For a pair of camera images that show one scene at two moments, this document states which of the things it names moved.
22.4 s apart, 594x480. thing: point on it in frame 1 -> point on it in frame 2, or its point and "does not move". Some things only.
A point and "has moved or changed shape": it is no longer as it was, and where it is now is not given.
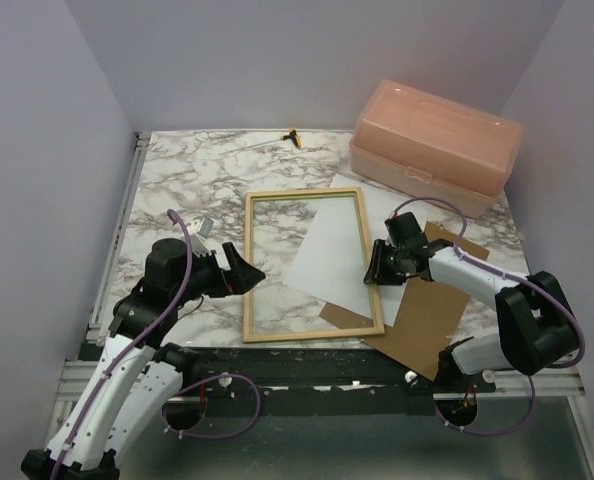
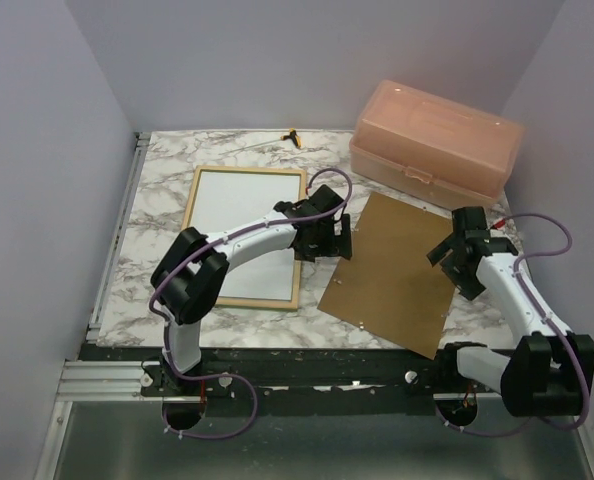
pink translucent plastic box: (457, 153) does not move
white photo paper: (329, 263) -> (222, 200)
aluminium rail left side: (98, 318) does not move
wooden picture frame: (263, 195) -> (296, 263)
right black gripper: (376, 272) -> (469, 286)
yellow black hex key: (292, 135) does not move
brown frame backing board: (427, 318) has moved or changed shape
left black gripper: (237, 280) -> (337, 246)
